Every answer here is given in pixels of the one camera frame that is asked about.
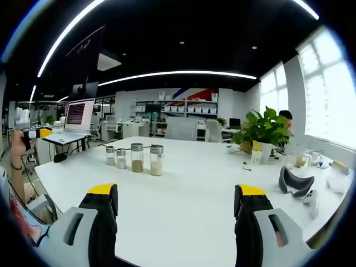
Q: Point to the potted green plant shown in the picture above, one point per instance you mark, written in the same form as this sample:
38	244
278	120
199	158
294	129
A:
264	125

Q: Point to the small white carton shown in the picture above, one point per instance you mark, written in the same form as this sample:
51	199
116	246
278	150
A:
256	157

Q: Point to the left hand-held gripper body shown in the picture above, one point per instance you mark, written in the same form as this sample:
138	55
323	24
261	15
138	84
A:
22	118

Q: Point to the dark wristband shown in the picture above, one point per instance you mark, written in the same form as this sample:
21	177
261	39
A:
16	167

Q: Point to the open white laptop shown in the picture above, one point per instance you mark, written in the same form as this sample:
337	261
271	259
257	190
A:
78	116

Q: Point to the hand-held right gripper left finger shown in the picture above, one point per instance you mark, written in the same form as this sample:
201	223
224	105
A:
94	222

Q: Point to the white office chair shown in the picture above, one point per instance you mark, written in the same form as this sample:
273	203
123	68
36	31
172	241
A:
214	130

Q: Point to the desktop monitor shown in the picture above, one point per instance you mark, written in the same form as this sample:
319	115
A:
235	123

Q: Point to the black laptop stand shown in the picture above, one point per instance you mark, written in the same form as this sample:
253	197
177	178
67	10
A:
79	146

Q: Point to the small green plant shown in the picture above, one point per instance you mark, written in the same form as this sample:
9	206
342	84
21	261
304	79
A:
49	119

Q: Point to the tall seasoning bottle white grains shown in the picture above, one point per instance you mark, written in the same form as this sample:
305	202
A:
156	167

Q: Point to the grey mesh office chair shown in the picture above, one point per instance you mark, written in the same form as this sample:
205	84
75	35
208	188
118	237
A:
181	128

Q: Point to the person's printed shirt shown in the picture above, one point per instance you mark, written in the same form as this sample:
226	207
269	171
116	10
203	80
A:
19	211

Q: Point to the grey headset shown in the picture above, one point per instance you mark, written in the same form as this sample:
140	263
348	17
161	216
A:
290	180

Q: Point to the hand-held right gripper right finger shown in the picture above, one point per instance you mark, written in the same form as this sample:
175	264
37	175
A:
250	222

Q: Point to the tall seasoning bottle brown powder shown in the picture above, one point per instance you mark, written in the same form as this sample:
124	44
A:
137	164

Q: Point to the small seasoning bottle beige powder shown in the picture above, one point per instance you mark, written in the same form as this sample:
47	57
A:
110	159

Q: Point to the glass cup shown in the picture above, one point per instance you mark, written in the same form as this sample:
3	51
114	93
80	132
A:
301	160

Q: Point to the person's left hand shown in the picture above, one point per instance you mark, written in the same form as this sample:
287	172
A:
19	147

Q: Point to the white hand controller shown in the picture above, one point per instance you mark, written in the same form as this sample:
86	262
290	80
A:
313	201

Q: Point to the white storage shelf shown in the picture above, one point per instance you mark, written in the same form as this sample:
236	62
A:
192	108

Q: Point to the small seasoning bottle white powder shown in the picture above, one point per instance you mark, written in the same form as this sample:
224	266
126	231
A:
121	161

